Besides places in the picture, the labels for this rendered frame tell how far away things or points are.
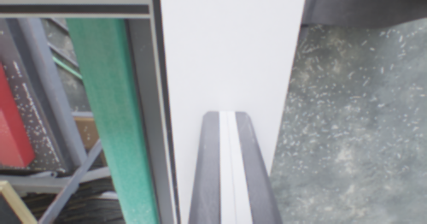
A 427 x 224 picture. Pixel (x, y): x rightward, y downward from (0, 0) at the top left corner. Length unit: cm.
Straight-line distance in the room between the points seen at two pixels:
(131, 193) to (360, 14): 92
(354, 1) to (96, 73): 89
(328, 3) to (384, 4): 20
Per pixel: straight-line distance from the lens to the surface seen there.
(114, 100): 18
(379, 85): 138
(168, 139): 17
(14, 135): 68
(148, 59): 17
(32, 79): 61
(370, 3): 100
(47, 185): 79
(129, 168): 22
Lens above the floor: 101
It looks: 61 degrees down
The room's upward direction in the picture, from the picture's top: 178 degrees counter-clockwise
